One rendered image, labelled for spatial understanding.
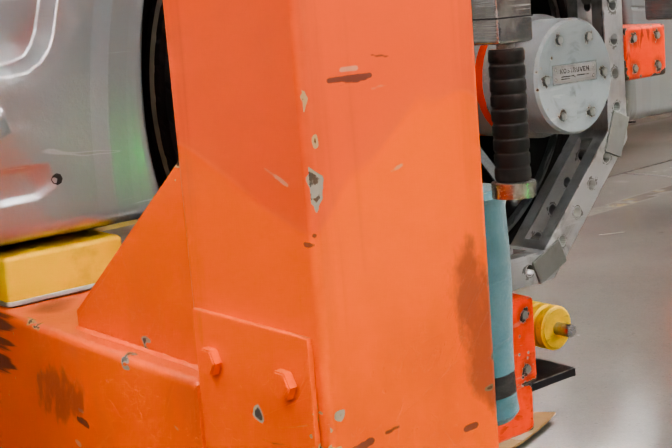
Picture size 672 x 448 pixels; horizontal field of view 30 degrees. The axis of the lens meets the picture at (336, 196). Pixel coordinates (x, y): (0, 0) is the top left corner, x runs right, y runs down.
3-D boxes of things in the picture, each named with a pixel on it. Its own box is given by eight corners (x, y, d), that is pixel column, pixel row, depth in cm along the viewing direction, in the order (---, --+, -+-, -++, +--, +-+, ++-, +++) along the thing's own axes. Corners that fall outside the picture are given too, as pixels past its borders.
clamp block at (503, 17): (468, 42, 129) (465, -10, 128) (534, 40, 122) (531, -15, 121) (433, 46, 126) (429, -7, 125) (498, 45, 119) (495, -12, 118)
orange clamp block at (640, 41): (581, 81, 172) (622, 74, 177) (627, 81, 166) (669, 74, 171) (578, 29, 171) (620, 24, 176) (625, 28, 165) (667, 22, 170)
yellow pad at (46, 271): (69, 265, 143) (64, 222, 142) (130, 280, 132) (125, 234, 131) (-47, 290, 134) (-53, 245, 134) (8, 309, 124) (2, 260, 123)
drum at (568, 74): (486, 125, 159) (479, 14, 157) (620, 131, 143) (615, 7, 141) (403, 140, 151) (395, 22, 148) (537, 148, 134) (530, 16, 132)
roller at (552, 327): (431, 314, 185) (429, 276, 184) (588, 347, 163) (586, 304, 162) (402, 323, 182) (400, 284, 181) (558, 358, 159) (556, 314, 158)
